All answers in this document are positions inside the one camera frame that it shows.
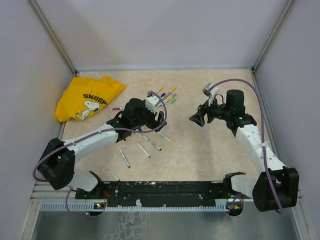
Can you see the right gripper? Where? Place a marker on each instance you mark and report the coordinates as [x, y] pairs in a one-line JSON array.
[[198, 117]]

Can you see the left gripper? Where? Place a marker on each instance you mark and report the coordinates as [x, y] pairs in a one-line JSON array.
[[154, 123]]

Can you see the peach capped pen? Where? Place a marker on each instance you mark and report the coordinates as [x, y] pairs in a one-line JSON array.
[[163, 136]]

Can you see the light green capped pen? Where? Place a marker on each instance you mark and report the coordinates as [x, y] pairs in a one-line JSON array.
[[170, 103]]

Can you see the black capped pen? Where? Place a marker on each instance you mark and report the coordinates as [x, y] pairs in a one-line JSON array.
[[114, 175]]

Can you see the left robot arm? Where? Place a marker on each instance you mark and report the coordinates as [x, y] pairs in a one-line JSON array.
[[57, 163]]

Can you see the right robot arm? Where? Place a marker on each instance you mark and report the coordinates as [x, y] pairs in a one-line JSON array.
[[277, 185]]

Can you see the grey capped pen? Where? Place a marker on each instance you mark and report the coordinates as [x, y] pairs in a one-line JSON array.
[[174, 95]]

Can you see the yellow Snoopy t-shirt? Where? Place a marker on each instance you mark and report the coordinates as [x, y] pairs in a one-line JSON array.
[[85, 97]]

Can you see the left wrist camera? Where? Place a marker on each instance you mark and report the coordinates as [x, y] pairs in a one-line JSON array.
[[151, 101]]

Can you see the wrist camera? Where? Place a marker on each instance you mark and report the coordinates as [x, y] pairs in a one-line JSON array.
[[210, 90], [151, 101]]

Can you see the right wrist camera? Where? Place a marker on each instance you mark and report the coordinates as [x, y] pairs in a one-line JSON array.
[[210, 90]]

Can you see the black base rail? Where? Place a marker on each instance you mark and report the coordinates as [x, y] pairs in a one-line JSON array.
[[159, 193]]

